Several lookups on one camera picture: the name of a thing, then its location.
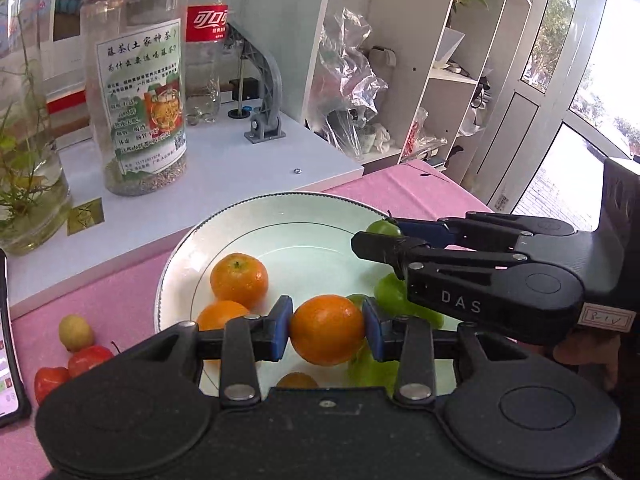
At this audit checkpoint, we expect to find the red small apple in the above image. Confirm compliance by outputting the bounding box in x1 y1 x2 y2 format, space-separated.
34 366 70 404
67 344 114 378

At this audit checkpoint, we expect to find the yellow-brown longan fruit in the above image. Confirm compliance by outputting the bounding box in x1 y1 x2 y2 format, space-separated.
58 314 94 353

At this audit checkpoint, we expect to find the orange tangerine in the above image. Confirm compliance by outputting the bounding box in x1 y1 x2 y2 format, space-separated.
290 295 366 366
276 372 319 389
209 252 269 310

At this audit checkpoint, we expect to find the right hand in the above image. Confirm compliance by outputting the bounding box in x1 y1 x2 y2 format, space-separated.
552 327 620 391

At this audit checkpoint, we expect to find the small green jujube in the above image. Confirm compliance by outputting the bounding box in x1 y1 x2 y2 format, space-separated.
347 294 368 309
366 219 402 237

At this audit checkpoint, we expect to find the large green jujube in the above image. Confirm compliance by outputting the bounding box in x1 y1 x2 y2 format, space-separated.
374 273 444 330

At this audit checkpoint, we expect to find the black smartphone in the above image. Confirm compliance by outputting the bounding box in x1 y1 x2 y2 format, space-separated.
0 252 32 428

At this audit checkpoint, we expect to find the white ceramic plate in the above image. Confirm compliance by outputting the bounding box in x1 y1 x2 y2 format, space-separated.
153 190 461 396

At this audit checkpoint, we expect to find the orange tangerine in plate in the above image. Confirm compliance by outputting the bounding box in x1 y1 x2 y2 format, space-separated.
209 252 269 310

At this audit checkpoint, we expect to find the crumpled clear plastic bag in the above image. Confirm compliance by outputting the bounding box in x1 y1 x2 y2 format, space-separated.
306 8 387 159

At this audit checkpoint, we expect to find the white shelf unit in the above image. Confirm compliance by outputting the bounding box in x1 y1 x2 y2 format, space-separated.
311 0 532 191

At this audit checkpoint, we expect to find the gold square sticker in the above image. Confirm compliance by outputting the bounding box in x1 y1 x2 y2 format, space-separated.
66 197 105 236

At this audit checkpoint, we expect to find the glass vase with plant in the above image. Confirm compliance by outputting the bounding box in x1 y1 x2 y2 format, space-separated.
1 0 72 255

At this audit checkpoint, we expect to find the cola plastic bottle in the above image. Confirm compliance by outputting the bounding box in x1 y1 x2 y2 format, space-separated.
183 0 228 126

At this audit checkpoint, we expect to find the clear plastic tea jar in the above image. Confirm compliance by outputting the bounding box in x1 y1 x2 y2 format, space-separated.
80 0 186 196

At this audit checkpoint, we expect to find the grey arch bracket right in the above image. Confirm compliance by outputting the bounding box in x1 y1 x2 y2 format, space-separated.
228 21 285 144

